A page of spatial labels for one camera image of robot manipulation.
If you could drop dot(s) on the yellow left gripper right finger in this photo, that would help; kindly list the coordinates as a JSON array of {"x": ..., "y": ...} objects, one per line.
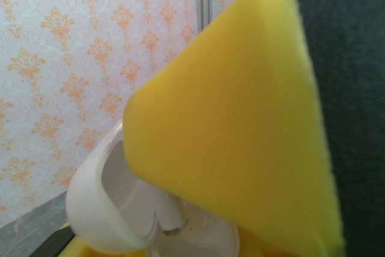
[{"x": 276, "y": 245}]

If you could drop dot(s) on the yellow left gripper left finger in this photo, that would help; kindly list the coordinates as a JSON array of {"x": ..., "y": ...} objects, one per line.
[{"x": 72, "y": 251}]

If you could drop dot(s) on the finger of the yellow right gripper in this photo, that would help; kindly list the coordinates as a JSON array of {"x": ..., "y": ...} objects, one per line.
[{"x": 234, "y": 112}]

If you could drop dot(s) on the white earbud charging case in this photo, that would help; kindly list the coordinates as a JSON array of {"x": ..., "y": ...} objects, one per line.
[{"x": 90, "y": 209}]

